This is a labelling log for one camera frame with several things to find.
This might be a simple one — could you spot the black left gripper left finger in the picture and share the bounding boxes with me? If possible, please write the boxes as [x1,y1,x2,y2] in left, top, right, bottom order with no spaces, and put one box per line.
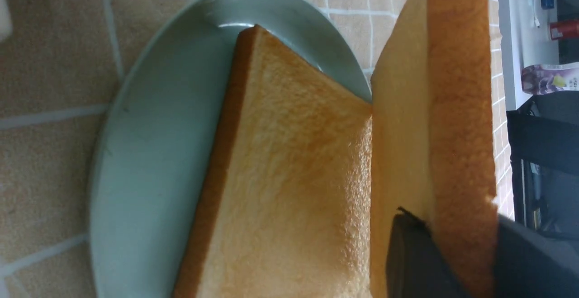
[385,207,470,298]

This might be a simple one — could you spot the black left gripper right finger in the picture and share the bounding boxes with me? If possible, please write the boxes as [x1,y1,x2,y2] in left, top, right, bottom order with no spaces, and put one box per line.
[494,215,579,298]

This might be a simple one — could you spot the toasted bread slice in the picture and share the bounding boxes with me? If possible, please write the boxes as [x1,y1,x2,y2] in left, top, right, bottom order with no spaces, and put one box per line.
[370,0,499,298]
[172,25,372,298]

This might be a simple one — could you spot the purple printed packet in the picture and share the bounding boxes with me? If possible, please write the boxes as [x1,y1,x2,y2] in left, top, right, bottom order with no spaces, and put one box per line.
[521,62,579,95]

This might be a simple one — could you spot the red can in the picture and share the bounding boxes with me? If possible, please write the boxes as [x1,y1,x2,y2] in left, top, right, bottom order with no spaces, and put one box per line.
[549,19,579,41]

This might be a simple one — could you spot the white shelf edge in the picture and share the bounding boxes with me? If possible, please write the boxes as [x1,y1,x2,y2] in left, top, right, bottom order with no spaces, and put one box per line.
[498,0,559,111]

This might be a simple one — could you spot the light teal plate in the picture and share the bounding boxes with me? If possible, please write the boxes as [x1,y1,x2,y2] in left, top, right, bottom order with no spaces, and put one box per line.
[88,0,371,298]

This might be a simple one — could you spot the orange checkered tablecloth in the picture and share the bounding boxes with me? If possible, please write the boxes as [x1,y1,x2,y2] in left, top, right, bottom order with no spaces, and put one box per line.
[0,0,516,298]

